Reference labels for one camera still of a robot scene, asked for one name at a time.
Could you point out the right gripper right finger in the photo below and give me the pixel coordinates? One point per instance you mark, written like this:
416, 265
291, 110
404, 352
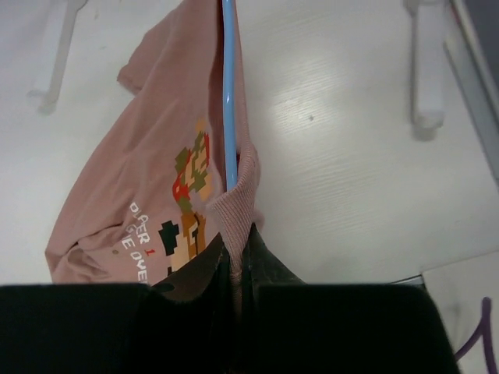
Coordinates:
290, 326

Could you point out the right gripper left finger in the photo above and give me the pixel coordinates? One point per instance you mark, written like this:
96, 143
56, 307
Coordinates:
176, 326

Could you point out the pink t shirt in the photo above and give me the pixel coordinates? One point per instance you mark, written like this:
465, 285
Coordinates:
152, 196

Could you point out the blue wire hanger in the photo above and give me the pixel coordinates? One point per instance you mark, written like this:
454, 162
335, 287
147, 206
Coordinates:
228, 102

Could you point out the white clothes rack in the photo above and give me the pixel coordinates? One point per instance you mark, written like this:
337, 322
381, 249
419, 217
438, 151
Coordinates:
427, 59

